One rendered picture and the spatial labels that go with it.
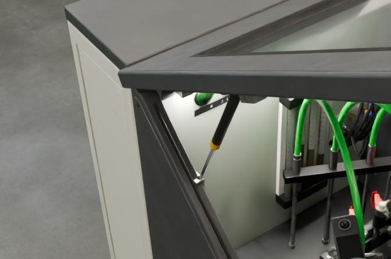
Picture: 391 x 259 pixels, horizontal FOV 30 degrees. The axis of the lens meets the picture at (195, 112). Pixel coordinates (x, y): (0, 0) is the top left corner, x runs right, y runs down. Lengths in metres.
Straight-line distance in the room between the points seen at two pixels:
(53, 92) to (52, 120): 0.24
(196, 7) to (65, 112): 2.25
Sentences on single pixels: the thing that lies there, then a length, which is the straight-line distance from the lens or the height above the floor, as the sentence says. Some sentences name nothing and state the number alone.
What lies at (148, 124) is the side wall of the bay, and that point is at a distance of 1.45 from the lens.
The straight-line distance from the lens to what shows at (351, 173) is 1.37.
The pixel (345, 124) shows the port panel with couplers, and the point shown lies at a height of 1.08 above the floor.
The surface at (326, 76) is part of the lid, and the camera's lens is 0.86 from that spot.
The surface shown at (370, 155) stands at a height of 1.13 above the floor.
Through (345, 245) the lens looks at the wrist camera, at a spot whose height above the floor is 1.33.
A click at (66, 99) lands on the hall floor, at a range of 3.85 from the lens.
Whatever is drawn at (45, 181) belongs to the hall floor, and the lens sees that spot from 3.41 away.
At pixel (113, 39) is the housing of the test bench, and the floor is 1.50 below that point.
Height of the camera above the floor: 2.32
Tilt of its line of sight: 39 degrees down
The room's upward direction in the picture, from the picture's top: 3 degrees counter-clockwise
